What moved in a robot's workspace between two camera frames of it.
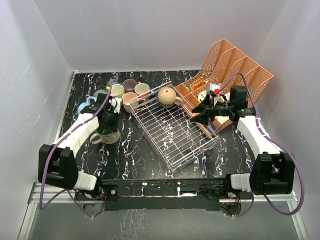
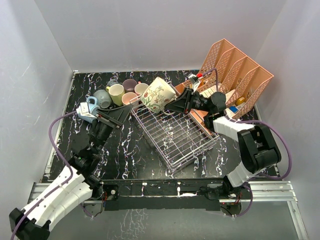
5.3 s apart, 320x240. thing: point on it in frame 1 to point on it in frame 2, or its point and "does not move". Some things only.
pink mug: [126, 98] does not move
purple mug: [129, 85] does not move
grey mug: [100, 95] does not move
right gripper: [203, 105] to [182, 103]
